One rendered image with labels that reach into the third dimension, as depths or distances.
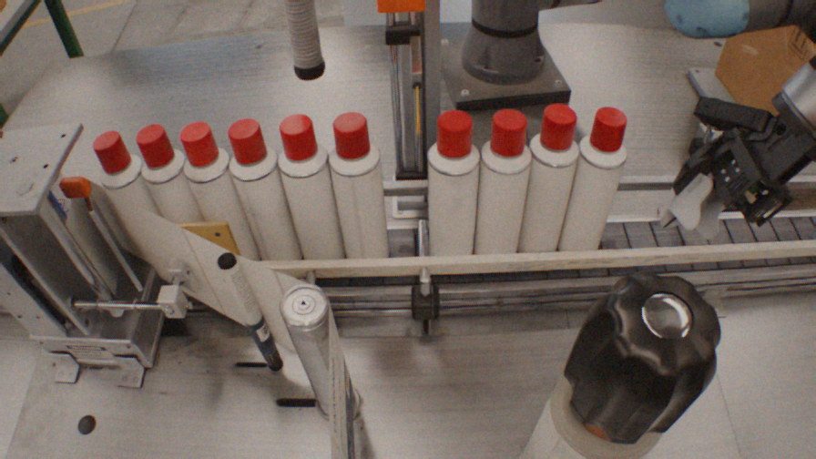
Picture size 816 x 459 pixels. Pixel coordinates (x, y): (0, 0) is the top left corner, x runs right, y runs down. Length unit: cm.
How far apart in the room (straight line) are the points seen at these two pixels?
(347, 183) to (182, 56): 77
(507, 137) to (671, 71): 69
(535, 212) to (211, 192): 34
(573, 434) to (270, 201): 38
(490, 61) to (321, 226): 49
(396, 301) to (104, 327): 34
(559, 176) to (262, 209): 30
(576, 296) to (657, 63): 63
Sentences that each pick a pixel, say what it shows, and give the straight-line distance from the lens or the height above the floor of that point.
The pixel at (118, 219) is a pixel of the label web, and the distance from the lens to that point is 64.
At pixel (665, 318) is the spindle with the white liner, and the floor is 118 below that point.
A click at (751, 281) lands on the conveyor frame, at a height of 86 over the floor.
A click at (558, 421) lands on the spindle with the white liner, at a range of 39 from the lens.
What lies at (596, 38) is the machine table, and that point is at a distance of 123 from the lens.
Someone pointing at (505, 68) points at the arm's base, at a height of 89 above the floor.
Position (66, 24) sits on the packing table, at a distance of 252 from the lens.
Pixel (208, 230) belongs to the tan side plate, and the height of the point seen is 98.
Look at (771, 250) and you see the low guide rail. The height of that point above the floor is 91.
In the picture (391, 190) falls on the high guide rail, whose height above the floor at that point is 96.
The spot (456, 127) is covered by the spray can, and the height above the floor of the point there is 108.
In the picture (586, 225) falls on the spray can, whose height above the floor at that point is 95.
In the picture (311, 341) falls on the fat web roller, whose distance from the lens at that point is 44.
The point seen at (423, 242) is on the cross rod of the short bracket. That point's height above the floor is 91.
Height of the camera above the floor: 142
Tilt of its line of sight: 49 degrees down
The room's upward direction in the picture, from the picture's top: 3 degrees counter-clockwise
